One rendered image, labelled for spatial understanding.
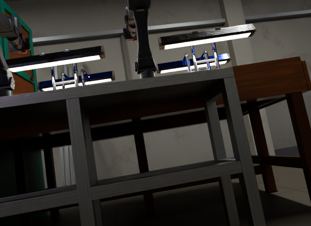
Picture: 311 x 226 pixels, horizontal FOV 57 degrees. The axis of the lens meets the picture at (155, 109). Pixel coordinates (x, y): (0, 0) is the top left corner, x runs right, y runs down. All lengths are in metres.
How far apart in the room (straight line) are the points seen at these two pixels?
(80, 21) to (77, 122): 3.92
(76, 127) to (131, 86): 0.24
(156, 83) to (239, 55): 3.83
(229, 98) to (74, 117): 0.56
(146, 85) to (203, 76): 0.22
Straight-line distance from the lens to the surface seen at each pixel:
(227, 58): 2.46
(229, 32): 1.92
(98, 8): 4.95
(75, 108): 1.02
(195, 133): 4.48
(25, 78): 2.75
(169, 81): 1.05
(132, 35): 1.60
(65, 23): 4.88
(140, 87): 1.03
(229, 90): 1.10
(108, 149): 4.32
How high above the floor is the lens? 0.40
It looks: 8 degrees up
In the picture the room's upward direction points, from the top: 9 degrees counter-clockwise
